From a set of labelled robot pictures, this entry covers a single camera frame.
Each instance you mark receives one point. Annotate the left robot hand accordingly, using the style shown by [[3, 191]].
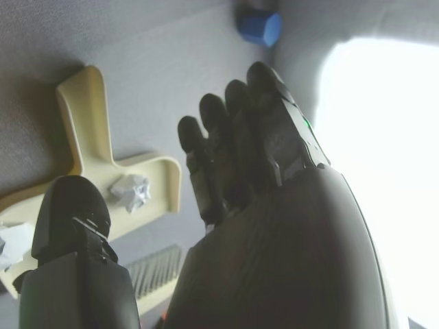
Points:
[[274, 240]]

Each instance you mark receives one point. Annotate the white paper ball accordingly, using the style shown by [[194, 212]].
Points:
[[132, 192], [12, 246]]

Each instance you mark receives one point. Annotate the cream plastic dustpan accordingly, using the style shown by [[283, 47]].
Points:
[[89, 144]]

